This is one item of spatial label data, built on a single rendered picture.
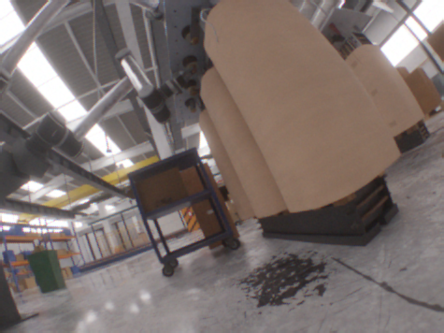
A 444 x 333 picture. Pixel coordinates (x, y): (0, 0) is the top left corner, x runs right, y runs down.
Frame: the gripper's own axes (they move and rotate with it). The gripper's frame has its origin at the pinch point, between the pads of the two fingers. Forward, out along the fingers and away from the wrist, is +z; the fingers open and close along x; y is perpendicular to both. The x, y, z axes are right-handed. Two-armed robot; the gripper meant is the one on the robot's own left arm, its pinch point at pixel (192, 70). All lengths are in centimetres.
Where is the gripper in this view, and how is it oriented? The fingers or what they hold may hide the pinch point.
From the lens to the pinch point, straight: 146.8
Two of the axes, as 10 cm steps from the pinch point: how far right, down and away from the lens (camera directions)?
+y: -5.8, -7.8, 2.3
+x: 1.9, 1.4, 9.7
